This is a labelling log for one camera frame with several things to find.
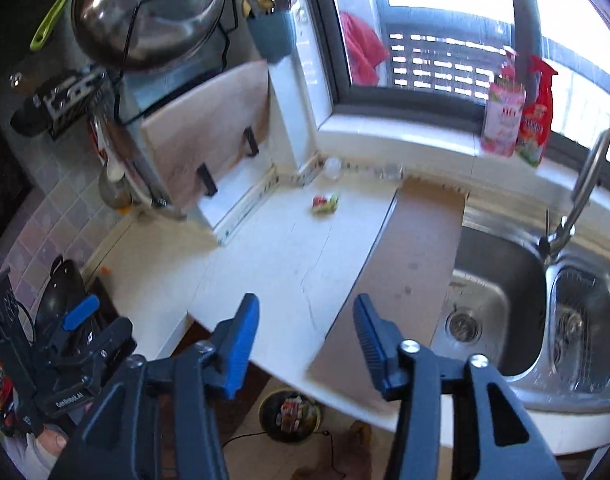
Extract black round trash bin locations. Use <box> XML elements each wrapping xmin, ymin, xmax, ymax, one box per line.
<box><xmin>258</xmin><ymin>389</ymin><xmax>322</xmax><ymax>444</ymax></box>

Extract steel kitchen faucet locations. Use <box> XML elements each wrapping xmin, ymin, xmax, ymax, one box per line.
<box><xmin>538</xmin><ymin>128</ymin><xmax>610</xmax><ymax>264</ymax></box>

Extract person left hand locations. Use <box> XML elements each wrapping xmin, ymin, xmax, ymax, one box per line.
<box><xmin>2</xmin><ymin>425</ymin><xmax>68</xmax><ymax>480</ymax></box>

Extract black wok pan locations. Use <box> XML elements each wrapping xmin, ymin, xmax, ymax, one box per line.
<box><xmin>36</xmin><ymin>255</ymin><xmax>86</xmax><ymax>324</ymax></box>

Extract flat brown cardboard sheet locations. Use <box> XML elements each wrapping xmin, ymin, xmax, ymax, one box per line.
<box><xmin>309</xmin><ymin>179</ymin><xmax>465</xmax><ymax>415</ymax></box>

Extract mesh strainer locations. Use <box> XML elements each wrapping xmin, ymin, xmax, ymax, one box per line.
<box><xmin>98</xmin><ymin>159</ymin><xmax>133</xmax><ymax>210</ymax></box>

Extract stainless steel double sink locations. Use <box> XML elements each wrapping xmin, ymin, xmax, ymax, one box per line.
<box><xmin>431</xmin><ymin>208</ymin><xmax>610</xmax><ymax>414</ymax></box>

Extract green red snack wrapper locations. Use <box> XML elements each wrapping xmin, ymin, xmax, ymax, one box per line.
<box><xmin>311</xmin><ymin>194</ymin><xmax>340</xmax><ymax>214</ymax></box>

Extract wooden cutting board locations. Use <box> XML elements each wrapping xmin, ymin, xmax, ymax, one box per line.
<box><xmin>140</xmin><ymin>60</ymin><xmax>269</xmax><ymax>212</ymax></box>

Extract pink refill pouch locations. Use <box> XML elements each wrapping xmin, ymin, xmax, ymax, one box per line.
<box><xmin>480</xmin><ymin>48</ymin><xmax>526</xmax><ymax>157</ymax></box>

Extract red spray bottle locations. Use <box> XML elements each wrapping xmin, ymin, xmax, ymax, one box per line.
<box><xmin>515</xmin><ymin>55</ymin><xmax>558</xmax><ymax>167</ymax></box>

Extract steel pot lid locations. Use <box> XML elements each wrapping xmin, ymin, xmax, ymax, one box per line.
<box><xmin>71</xmin><ymin>0</ymin><xmax>225</xmax><ymax>72</ymax></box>

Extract red cloth outside window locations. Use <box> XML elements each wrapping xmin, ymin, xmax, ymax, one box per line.
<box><xmin>340</xmin><ymin>11</ymin><xmax>389</xmax><ymax>87</ymax></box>

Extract blue-grey utensil holder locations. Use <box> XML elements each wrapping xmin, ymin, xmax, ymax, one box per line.
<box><xmin>247</xmin><ymin>11</ymin><xmax>296</xmax><ymax>64</ymax></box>

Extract black cable on floor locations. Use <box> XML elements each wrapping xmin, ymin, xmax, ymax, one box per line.
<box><xmin>219</xmin><ymin>429</ymin><xmax>347</xmax><ymax>480</ymax></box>

